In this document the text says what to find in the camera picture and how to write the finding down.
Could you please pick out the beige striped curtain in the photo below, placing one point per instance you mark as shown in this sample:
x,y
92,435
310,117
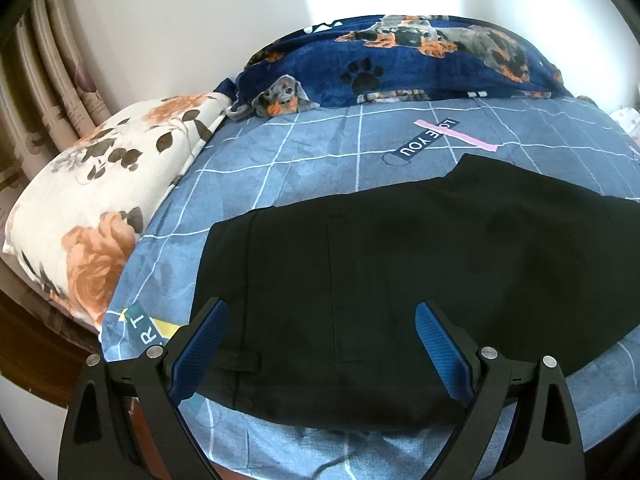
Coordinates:
x,y
48,97

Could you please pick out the white patterned cloth pile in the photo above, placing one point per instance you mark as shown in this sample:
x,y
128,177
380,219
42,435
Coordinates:
x,y
628,119

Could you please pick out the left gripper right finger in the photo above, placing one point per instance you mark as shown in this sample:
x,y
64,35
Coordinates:
x,y
543,441

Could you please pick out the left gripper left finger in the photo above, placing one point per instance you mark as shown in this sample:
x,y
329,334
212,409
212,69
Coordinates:
x,y
98,440

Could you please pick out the black pants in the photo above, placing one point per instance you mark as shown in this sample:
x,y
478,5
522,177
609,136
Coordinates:
x,y
322,294

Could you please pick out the blue grid bed sheet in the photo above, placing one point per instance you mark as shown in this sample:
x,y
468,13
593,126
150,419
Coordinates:
x,y
259,163

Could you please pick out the white floral pillow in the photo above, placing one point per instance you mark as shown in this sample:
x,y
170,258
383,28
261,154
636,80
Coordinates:
x,y
78,221

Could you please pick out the navy dog print blanket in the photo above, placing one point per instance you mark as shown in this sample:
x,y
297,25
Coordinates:
x,y
390,58

